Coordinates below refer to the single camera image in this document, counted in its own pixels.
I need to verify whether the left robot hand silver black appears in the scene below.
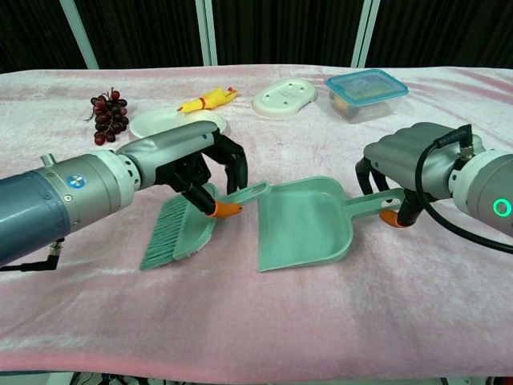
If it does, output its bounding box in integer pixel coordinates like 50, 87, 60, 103
116, 121, 247, 219

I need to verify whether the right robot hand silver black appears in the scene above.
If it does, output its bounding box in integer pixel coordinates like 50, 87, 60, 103
354, 122, 487, 230

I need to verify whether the green plastic hand broom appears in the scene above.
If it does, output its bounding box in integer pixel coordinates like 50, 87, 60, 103
139, 180, 272, 272

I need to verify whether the green plastic dustpan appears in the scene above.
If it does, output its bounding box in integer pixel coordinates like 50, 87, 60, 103
256, 175, 406, 274

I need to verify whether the white round plate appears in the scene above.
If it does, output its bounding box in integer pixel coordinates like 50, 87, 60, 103
128, 106, 228, 140

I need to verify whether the yellow rubber chicken toy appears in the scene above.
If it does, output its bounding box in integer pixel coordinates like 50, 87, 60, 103
176, 86, 239, 115

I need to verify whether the dark red grape bunch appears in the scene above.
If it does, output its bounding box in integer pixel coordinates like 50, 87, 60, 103
84, 87, 130, 147

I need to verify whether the clear container with blue lid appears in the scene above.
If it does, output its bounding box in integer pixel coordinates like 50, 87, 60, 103
323, 68, 410, 124

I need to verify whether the white oval plastic tray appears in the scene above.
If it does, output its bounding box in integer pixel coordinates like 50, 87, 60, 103
251, 77, 318, 120

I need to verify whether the pink velvet tablecloth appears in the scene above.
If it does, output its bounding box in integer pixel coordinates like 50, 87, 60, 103
0, 63, 513, 381

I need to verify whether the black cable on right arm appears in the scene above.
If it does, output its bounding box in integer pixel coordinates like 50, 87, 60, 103
414, 124, 513, 255

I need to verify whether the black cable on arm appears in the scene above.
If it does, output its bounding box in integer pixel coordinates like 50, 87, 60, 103
414, 124, 513, 255
0, 237, 66, 274

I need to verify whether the white frame post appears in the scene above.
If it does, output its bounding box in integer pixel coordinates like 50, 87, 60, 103
59, 0, 100, 71
195, 0, 220, 67
349, 0, 382, 69

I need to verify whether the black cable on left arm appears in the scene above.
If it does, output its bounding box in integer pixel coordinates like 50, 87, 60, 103
0, 237, 66, 274

